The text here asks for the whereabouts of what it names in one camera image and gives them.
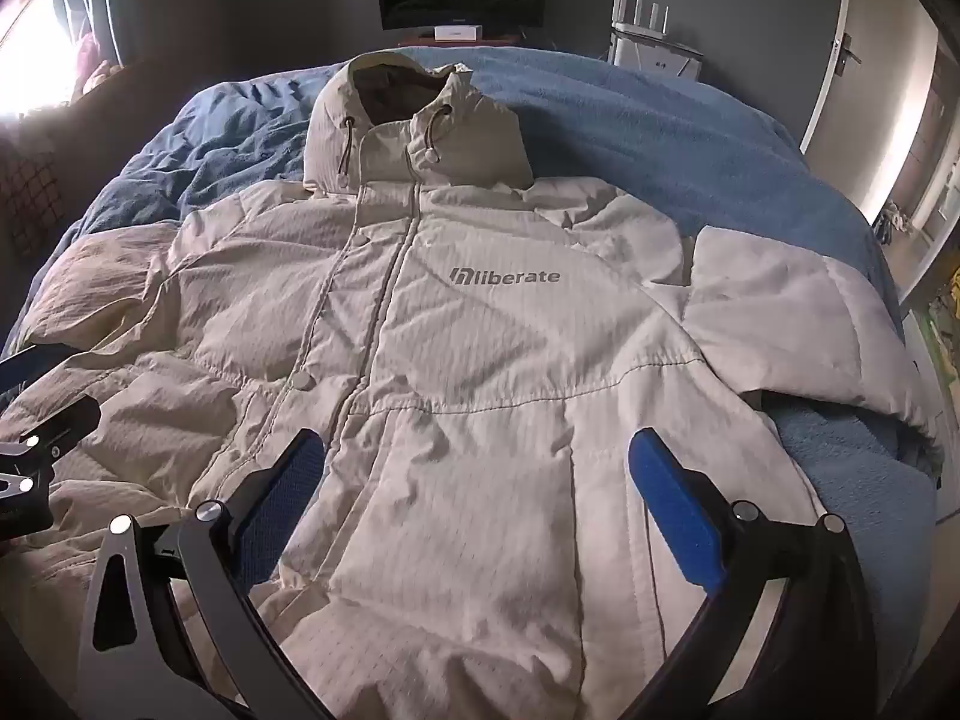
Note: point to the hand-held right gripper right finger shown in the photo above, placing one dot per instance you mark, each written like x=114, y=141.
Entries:
x=675, y=510

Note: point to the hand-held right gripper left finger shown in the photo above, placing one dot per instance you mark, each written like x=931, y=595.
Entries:
x=289, y=480

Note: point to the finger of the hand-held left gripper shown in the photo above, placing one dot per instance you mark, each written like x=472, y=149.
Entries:
x=52, y=424
x=22, y=367

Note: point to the white quilted duvet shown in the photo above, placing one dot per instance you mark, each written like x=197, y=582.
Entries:
x=480, y=360

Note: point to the clothes pile on floor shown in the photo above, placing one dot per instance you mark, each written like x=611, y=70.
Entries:
x=894, y=221

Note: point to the dark checked cushion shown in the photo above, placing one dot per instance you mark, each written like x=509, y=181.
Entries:
x=30, y=199

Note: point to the window curtain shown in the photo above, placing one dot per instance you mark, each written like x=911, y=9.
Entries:
x=94, y=22

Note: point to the blue fleece blanket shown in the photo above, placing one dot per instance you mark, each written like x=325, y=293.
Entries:
x=637, y=127

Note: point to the white cabinet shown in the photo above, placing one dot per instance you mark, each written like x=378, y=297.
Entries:
x=656, y=52

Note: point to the small white box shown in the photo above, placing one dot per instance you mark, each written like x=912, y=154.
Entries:
x=459, y=32

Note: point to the wooden desk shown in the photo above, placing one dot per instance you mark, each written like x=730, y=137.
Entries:
x=502, y=37

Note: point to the white router with antennas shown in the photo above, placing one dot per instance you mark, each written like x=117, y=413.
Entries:
x=641, y=15

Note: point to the white door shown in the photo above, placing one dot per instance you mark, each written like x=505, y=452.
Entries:
x=870, y=30

